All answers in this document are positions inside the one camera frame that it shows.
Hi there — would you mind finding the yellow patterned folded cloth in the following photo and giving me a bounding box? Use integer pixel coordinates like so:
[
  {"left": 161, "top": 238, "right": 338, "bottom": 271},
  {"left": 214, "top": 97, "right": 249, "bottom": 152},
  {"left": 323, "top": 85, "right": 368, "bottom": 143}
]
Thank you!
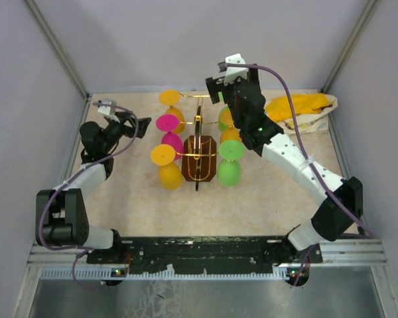
[{"left": 264, "top": 93, "right": 338, "bottom": 135}]

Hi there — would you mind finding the green wine glass hung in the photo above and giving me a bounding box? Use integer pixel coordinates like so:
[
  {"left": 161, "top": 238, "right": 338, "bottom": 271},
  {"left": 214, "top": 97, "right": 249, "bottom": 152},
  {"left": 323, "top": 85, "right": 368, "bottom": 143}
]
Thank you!
[{"left": 218, "top": 107, "right": 229, "bottom": 132}]

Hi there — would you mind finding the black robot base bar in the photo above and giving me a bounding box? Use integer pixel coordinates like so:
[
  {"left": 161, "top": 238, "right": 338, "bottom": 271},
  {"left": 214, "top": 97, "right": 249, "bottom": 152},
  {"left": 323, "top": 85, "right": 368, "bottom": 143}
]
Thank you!
[{"left": 87, "top": 236, "right": 322, "bottom": 266}]

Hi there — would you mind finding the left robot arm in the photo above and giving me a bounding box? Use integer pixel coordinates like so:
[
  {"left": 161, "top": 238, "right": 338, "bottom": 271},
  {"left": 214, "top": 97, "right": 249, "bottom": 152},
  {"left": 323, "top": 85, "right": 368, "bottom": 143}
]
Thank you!
[{"left": 36, "top": 111, "right": 151, "bottom": 263}]

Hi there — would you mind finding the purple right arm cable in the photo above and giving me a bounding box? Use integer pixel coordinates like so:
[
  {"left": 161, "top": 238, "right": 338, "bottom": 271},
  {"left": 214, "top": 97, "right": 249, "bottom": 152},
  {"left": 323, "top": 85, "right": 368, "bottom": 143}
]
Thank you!
[{"left": 218, "top": 64, "right": 375, "bottom": 288}]

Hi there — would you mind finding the wooden rack base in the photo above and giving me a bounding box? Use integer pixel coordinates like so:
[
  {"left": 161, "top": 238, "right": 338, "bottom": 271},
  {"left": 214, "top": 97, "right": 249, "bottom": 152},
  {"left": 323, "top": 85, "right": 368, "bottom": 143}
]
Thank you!
[{"left": 181, "top": 135, "right": 217, "bottom": 182}]

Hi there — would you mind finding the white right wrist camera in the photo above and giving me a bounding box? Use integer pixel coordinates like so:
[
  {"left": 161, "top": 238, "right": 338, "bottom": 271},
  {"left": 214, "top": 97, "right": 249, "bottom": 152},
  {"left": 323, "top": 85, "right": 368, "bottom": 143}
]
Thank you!
[{"left": 218, "top": 53, "right": 248, "bottom": 85}]

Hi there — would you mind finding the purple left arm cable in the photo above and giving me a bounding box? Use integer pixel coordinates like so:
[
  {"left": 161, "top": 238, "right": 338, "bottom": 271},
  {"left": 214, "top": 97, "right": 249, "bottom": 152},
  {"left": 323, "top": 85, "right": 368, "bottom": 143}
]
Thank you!
[{"left": 38, "top": 104, "right": 140, "bottom": 291}]

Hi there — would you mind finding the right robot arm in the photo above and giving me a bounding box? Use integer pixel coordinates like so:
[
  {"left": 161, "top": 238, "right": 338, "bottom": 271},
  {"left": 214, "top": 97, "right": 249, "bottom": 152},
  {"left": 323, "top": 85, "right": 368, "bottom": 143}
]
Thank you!
[{"left": 205, "top": 69, "right": 363, "bottom": 262}]

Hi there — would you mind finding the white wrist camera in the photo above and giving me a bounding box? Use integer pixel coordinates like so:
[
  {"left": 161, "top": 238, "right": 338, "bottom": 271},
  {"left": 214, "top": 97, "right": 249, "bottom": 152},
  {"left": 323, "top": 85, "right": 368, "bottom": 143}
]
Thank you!
[
  {"left": 93, "top": 99, "right": 119, "bottom": 122},
  {"left": 218, "top": 53, "right": 248, "bottom": 85}
]

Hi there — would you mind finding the pink plastic wine glass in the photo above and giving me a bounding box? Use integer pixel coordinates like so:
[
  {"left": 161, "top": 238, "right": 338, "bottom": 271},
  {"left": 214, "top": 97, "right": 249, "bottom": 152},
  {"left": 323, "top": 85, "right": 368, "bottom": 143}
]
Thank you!
[{"left": 156, "top": 114, "right": 184, "bottom": 158}]

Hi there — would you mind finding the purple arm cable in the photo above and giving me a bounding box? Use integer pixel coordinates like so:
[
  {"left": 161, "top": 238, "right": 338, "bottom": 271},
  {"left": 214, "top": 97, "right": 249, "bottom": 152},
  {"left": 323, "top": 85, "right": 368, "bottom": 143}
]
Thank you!
[
  {"left": 38, "top": 104, "right": 140, "bottom": 291},
  {"left": 218, "top": 64, "right": 375, "bottom": 288}
]

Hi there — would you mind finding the gold wire wine glass rack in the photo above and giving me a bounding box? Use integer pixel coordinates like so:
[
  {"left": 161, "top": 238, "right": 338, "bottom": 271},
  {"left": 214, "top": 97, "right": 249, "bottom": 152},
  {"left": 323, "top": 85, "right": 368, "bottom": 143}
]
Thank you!
[{"left": 180, "top": 93, "right": 217, "bottom": 192}]

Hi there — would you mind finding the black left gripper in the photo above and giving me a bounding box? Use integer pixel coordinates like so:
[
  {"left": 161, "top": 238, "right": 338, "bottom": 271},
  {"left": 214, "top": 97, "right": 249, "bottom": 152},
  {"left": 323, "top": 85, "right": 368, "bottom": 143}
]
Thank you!
[{"left": 101, "top": 111, "right": 150, "bottom": 153}]

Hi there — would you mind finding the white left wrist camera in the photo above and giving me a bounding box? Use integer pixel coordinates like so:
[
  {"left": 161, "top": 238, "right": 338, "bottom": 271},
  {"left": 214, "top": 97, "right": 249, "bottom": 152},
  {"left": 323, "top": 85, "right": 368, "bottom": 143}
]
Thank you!
[{"left": 93, "top": 99, "right": 119, "bottom": 122}]

